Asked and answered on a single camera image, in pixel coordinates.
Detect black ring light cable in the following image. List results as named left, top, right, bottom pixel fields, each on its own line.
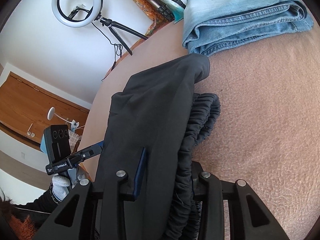
left=67, top=3, right=124, bottom=82

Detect white gloved left hand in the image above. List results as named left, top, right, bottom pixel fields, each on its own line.
left=51, top=167, right=89, bottom=202

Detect orange floral bed sheet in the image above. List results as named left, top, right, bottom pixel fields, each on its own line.
left=102, top=22, right=172, bottom=81

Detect light blue chair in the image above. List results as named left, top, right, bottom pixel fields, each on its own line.
left=40, top=135, right=48, bottom=154

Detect black pants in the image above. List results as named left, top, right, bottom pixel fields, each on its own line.
left=95, top=54, right=220, bottom=239

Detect teal small bag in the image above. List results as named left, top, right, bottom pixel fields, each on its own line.
left=159, top=0, right=185, bottom=24

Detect orange knitted cloth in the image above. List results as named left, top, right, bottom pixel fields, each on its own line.
left=9, top=215, right=37, bottom=240

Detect wooden door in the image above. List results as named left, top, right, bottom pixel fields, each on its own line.
left=1, top=72, right=89, bottom=150

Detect white ring light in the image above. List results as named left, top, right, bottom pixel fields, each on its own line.
left=51, top=0, right=104, bottom=28

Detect white clip desk lamp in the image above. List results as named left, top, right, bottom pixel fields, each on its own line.
left=47, top=107, right=80, bottom=132

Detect checkered beige cloth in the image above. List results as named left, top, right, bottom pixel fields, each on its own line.
left=68, top=130, right=82, bottom=154

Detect folded blue jeans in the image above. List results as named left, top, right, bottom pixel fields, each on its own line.
left=182, top=0, right=313, bottom=56

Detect black left sleeve forearm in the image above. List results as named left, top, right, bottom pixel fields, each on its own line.
left=11, top=183, right=60, bottom=230

